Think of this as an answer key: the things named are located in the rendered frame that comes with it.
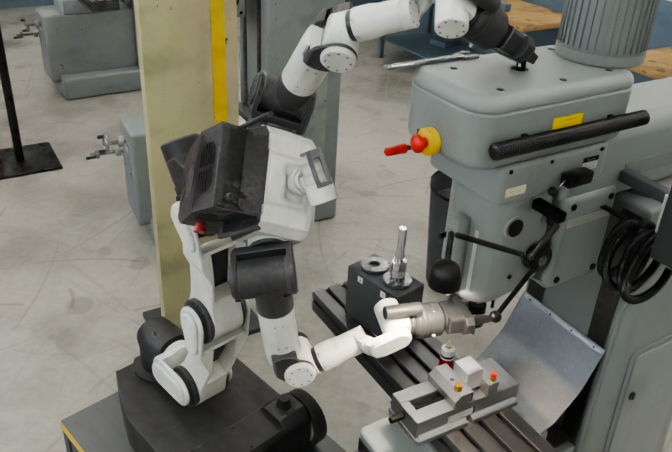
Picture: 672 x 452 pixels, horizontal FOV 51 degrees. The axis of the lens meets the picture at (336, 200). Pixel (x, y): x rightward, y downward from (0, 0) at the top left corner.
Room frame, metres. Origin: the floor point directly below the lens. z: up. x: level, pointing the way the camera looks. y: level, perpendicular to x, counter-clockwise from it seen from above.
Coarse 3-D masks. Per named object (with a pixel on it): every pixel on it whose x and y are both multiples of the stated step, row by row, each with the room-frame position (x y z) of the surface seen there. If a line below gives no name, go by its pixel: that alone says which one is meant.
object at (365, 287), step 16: (352, 272) 1.83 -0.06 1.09; (368, 272) 1.81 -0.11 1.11; (384, 272) 1.81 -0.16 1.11; (352, 288) 1.83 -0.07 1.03; (368, 288) 1.78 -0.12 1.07; (384, 288) 1.73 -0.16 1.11; (400, 288) 1.73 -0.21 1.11; (416, 288) 1.75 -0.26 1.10; (352, 304) 1.82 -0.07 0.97; (368, 304) 1.77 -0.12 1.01; (368, 320) 1.77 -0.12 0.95
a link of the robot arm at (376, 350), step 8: (360, 328) 1.39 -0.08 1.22; (400, 328) 1.36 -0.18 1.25; (360, 336) 1.37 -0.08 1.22; (368, 336) 1.36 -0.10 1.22; (384, 336) 1.35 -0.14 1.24; (392, 336) 1.34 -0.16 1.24; (400, 336) 1.34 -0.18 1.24; (408, 336) 1.35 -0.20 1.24; (360, 344) 1.35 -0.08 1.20; (368, 344) 1.34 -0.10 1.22; (376, 344) 1.34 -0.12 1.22; (384, 344) 1.34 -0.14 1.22; (392, 344) 1.34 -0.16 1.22; (400, 344) 1.35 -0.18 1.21; (408, 344) 1.36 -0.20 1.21; (368, 352) 1.34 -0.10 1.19; (376, 352) 1.34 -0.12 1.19; (384, 352) 1.35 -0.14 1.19; (392, 352) 1.35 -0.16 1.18
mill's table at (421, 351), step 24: (336, 288) 1.98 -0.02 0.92; (336, 312) 1.85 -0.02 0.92; (360, 360) 1.69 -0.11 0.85; (384, 360) 1.63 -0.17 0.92; (408, 360) 1.63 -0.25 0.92; (432, 360) 1.64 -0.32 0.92; (456, 360) 1.64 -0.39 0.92; (384, 384) 1.58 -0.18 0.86; (408, 384) 1.53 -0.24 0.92; (456, 432) 1.36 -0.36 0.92; (480, 432) 1.36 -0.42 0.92; (504, 432) 1.37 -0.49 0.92; (528, 432) 1.37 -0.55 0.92
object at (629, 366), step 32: (640, 192) 1.62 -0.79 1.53; (608, 224) 1.62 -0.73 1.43; (544, 288) 1.75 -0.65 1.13; (576, 288) 1.66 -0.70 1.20; (640, 288) 1.54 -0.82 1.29; (576, 320) 1.64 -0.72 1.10; (608, 320) 1.55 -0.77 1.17; (640, 320) 1.55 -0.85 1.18; (608, 352) 1.53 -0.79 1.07; (640, 352) 1.56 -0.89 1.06; (608, 384) 1.53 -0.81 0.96; (640, 384) 1.57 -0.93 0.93; (576, 416) 1.56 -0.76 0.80; (608, 416) 1.53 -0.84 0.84; (640, 416) 1.60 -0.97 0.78; (576, 448) 1.54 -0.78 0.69; (608, 448) 1.54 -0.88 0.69; (640, 448) 1.63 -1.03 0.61
